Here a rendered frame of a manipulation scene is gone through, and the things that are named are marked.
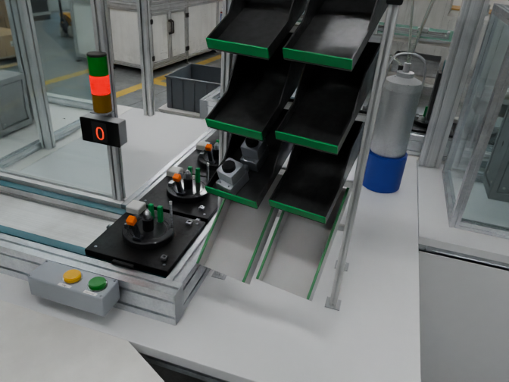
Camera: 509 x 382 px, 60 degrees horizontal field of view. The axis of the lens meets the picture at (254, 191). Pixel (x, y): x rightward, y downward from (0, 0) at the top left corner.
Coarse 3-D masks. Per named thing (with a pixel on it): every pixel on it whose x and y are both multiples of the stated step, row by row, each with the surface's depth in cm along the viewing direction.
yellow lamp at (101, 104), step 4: (92, 96) 117; (96, 96) 117; (100, 96) 117; (104, 96) 117; (108, 96) 118; (92, 100) 118; (96, 100) 117; (100, 100) 117; (104, 100) 118; (108, 100) 119; (92, 104) 119; (96, 104) 118; (100, 104) 118; (104, 104) 118; (108, 104) 119; (96, 108) 119; (100, 108) 118; (104, 108) 119; (108, 108) 120; (96, 112) 119; (100, 112) 119; (104, 112) 119
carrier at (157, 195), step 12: (180, 168) 152; (168, 180) 149; (192, 180) 140; (204, 180) 146; (156, 192) 141; (168, 192) 138; (192, 192) 139; (204, 192) 139; (156, 204) 135; (168, 204) 136; (180, 204) 136; (192, 204) 136; (204, 204) 137; (216, 204) 137; (192, 216) 131; (204, 216) 131
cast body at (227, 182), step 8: (232, 160) 96; (224, 168) 94; (232, 168) 94; (240, 168) 95; (224, 176) 95; (232, 176) 94; (240, 176) 96; (224, 184) 96; (232, 184) 95; (240, 184) 98; (232, 192) 96
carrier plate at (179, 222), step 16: (112, 224) 124; (176, 224) 126; (192, 224) 127; (96, 240) 117; (112, 240) 118; (176, 240) 120; (192, 240) 121; (96, 256) 114; (112, 256) 112; (128, 256) 112; (144, 256) 113; (160, 256) 113; (176, 256) 114; (160, 272) 109
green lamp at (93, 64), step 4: (88, 56) 112; (88, 60) 113; (92, 60) 112; (96, 60) 112; (100, 60) 112; (104, 60) 113; (88, 64) 114; (92, 64) 113; (96, 64) 113; (100, 64) 113; (104, 64) 114; (88, 68) 115; (92, 68) 113; (96, 68) 113; (100, 68) 113; (104, 68) 114; (92, 72) 114; (96, 72) 114; (100, 72) 114; (104, 72) 114; (92, 76) 114; (96, 76) 114; (100, 76) 114; (104, 76) 115
